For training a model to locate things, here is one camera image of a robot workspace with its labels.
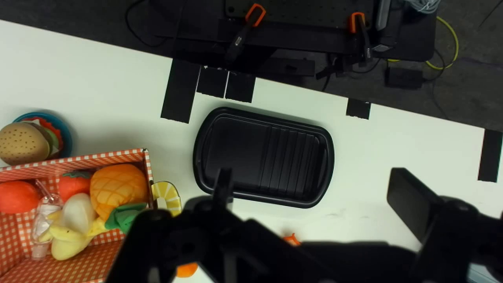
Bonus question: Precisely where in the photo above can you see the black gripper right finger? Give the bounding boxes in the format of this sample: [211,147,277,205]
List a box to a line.
[387,169,503,283]

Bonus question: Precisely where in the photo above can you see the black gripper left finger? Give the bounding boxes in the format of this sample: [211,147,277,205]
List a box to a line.
[106,167,296,283]

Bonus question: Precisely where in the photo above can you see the yellow pineapple plush toy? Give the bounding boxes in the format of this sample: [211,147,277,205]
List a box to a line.
[90,164,148,221]

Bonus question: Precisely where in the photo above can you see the lemon slice plush toy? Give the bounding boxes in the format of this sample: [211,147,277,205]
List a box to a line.
[153,181,183,218]

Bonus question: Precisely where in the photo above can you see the green plush leaves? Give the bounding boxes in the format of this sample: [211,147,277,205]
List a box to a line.
[106,203,148,235]

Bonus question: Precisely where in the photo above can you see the yellow banana plush toy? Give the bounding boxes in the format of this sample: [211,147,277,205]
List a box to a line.
[38,219,108,262]

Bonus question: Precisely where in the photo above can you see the red checkered basket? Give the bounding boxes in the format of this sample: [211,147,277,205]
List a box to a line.
[0,150,153,283]

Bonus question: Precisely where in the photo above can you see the orange plush ball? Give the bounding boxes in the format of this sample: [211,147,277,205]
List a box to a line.
[0,181,42,214]

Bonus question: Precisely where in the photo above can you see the plush burger toy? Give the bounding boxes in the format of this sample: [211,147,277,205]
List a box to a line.
[0,118,65,166]

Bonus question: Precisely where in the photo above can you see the black plastic tray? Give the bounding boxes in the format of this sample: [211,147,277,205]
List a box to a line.
[194,107,336,208]

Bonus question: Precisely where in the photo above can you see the black power adapter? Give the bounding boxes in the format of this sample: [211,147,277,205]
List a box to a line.
[386,67,425,90]

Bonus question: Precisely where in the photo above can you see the teal plate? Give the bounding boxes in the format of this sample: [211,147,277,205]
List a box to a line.
[16,111,73,159]

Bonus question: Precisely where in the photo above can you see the orange clamp left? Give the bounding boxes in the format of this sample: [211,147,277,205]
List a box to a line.
[225,2,268,65]

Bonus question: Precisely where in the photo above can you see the orange clamp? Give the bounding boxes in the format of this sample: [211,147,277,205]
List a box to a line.
[350,12,373,62]
[225,2,268,65]

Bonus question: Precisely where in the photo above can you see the orange clamp right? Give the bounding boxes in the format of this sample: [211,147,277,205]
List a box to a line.
[350,12,373,62]

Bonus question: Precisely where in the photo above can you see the yellow cable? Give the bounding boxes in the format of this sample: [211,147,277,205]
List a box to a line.
[387,15,463,73]

